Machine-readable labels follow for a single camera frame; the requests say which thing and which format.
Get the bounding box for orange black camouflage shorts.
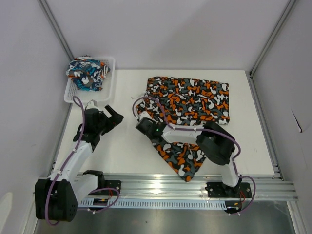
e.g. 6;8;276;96
136;77;230;182

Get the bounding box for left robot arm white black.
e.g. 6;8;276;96
35;105;124;226

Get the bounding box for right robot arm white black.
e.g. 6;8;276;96
136;117;242;197

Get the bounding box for blue patterned shorts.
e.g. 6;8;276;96
65;55;111;92

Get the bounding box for white plastic basket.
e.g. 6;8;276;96
63;56;116;104

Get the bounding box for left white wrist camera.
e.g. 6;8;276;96
85;99;99;110

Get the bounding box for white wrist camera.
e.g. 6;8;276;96
138;111;152;121
85;99;99;110

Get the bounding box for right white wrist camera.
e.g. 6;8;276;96
138;111;152;121

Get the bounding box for left aluminium side rail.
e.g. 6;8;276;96
47;104;73;175

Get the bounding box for aluminium side rail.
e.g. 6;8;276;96
245;71;284;181
47;104;73;175

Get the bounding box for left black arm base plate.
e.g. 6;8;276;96
97;180;121;196

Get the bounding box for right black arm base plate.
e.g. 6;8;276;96
205;182;253;198

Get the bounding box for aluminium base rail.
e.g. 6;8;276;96
104;173;298;201

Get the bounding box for left aluminium corner post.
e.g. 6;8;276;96
38;0;74;60

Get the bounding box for aluminium corner post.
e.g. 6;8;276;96
249;0;299;78
38;0;74;60

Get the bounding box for right aluminium side rail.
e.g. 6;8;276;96
245;71;284;181

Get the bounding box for right aluminium corner post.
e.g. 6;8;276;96
249;0;299;78

